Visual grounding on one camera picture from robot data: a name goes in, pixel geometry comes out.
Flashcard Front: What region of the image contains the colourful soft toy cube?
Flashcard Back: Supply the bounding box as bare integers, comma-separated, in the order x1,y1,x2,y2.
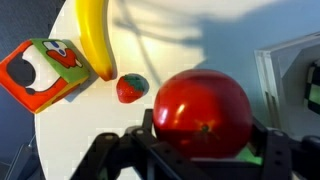
0,38,92,115

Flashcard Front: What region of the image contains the bright red toy apple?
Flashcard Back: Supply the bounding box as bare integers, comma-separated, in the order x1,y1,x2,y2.
152,68,254,159

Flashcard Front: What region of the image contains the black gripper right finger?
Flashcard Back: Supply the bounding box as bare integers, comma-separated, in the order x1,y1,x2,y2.
249,116,271,158

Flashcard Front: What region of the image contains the yellow toy banana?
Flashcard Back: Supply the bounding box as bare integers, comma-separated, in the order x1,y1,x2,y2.
74,0,118,82

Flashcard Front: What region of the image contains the small toy strawberry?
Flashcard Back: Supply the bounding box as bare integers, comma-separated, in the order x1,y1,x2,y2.
115,73,150,104

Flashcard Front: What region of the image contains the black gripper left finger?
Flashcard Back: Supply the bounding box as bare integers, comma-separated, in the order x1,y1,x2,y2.
142,108,156,133

